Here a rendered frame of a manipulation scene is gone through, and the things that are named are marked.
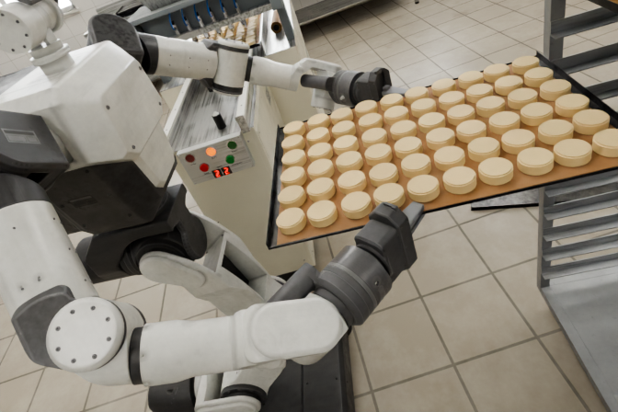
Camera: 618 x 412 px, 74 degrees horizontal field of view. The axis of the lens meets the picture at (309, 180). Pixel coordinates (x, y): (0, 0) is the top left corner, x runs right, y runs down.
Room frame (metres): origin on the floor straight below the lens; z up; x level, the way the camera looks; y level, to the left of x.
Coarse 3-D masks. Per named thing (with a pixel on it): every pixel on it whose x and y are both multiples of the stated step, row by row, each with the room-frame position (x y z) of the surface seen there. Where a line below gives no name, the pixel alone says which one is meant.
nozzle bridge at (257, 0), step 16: (192, 0) 2.03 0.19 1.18; (208, 0) 2.10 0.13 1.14; (224, 0) 2.09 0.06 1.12; (240, 0) 2.08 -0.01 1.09; (256, 0) 2.07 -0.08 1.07; (272, 0) 1.98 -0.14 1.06; (144, 16) 2.07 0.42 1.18; (160, 16) 2.05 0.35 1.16; (176, 16) 2.13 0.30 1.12; (192, 16) 2.12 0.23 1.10; (208, 16) 2.11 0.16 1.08; (240, 16) 2.04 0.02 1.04; (288, 16) 2.14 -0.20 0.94; (144, 32) 2.15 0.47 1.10; (160, 32) 2.14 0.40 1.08; (192, 32) 2.07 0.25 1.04; (288, 32) 2.08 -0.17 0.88
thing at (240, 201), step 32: (224, 96) 1.69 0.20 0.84; (256, 96) 1.58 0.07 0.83; (192, 128) 1.50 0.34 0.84; (224, 128) 1.39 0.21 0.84; (256, 128) 1.35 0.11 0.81; (256, 160) 1.32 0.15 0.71; (192, 192) 1.37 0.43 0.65; (224, 192) 1.35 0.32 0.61; (256, 192) 1.33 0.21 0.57; (224, 224) 1.36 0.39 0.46; (256, 224) 1.34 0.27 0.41; (256, 256) 1.35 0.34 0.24; (288, 256) 1.33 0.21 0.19
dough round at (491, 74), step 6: (492, 66) 0.77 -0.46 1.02; (498, 66) 0.76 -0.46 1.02; (504, 66) 0.76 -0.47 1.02; (486, 72) 0.76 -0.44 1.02; (492, 72) 0.75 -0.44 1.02; (498, 72) 0.74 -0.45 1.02; (504, 72) 0.74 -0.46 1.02; (486, 78) 0.75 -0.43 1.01; (492, 78) 0.74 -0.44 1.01; (498, 78) 0.74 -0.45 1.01
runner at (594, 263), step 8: (600, 256) 0.75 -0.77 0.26; (608, 256) 0.74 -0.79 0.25; (616, 256) 0.74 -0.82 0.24; (560, 264) 0.77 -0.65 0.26; (568, 264) 0.77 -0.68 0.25; (576, 264) 0.76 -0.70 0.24; (584, 264) 0.75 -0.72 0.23; (592, 264) 0.75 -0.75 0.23; (600, 264) 0.74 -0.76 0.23; (608, 264) 0.73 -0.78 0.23; (616, 264) 0.72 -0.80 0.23; (544, 272) 0.78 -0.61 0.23; (552, 272) 0.77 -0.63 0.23; (560, 272) 0.76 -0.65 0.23; (568, 272) 0.75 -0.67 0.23; (576, 272) 0.74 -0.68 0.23
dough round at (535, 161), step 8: (528, 152) 0.48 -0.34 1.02; (536, 152) 0.48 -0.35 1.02; (544, 152) 0.47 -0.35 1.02; (520, 160) 0.47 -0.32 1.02; (528, 160) 0.46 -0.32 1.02; (536, 160) 0.46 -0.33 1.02; (544, 160) 0.45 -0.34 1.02; (552, 160) 0.45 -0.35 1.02; (520, 168) 0.47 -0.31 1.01; (528, 168) 0.45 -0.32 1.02; (536, 168) 0.45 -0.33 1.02; (544, 168) 0.44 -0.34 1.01; (552, 168) 0.45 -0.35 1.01
